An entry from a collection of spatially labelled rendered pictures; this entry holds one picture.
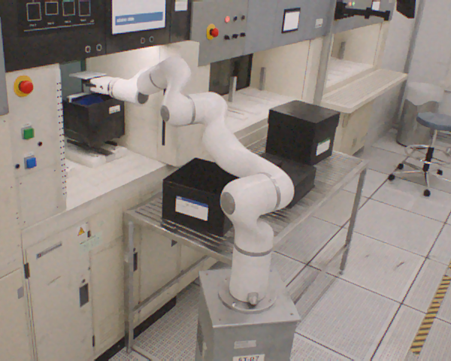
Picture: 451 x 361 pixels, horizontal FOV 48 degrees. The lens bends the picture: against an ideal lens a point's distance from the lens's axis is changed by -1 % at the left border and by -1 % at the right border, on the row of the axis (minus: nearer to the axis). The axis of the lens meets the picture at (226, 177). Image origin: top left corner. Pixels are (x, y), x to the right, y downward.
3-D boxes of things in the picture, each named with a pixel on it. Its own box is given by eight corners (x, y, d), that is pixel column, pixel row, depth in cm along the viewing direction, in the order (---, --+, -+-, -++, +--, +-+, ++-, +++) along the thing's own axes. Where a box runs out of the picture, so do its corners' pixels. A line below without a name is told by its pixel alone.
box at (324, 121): (308, 169, 260) (316, 122, 250) (262, 153, 275) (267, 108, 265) (333, 155, 281) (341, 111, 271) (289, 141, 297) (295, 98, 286)
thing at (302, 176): (289, 209, 219) (294, 182, 213) (231, 189, 232) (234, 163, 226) (315, 186, 242) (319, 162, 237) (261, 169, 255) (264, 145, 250)
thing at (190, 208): (159, 218, 203) (161, 180, 196) (192, 192, 226) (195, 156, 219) (222, 238, 194) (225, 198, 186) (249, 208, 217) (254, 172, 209)
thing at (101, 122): (87, 156, 212) (83, 83, 199) (55, 146, 222) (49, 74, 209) (128, 142, 231) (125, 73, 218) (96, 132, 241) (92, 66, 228)
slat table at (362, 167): (230, 417, 210) (249, 267, 178) (124, 351, 238) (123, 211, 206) (344, 273, 311) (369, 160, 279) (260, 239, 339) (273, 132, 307)
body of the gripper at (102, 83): (107, 98, 203) (89, 92, 209) (125, 95, 211) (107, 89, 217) (107, 80, 200) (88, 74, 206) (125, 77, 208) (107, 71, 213)
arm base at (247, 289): (283, 310, 158) (292, 261, 150) (224, 315, 154) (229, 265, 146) (267, 274, 175) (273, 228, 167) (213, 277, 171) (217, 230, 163)
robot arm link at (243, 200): (280, 249, 156) (291, 179, 146) (233, 267, 145) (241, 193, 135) (255, 231, 164) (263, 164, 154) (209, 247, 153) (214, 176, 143)
